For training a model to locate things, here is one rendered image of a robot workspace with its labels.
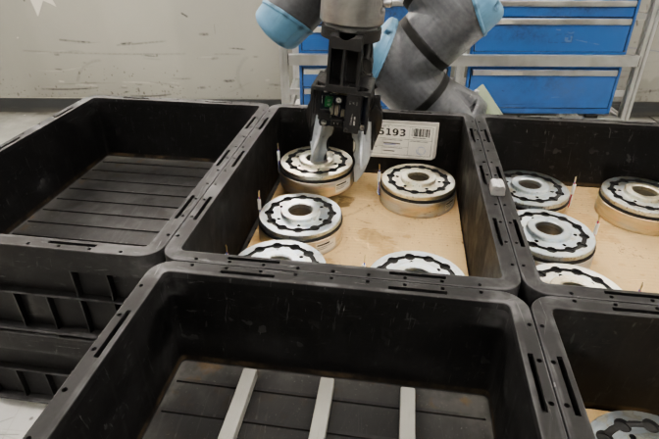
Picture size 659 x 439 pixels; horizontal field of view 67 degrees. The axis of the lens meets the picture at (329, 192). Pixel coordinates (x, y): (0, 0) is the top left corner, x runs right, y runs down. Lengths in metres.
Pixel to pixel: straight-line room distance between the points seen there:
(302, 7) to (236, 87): 2.77
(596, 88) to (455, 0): 1.95
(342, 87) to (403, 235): 0.20
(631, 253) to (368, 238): 0.31
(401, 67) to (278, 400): 0.60
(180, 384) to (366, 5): 0.42
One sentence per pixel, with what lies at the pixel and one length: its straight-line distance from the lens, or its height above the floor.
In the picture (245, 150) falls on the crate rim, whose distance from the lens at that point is 0.62.
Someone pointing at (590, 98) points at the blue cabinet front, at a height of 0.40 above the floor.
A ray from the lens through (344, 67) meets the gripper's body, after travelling 0.58.
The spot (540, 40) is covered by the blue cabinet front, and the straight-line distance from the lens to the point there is 2.59.
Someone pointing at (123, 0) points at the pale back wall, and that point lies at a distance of 3.51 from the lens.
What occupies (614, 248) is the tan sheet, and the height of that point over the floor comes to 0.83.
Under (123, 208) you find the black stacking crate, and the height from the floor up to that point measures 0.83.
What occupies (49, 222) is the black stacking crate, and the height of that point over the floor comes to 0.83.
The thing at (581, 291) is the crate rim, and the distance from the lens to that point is 0.44.
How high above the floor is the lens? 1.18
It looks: 29 degrees down
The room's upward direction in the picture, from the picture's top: straight up
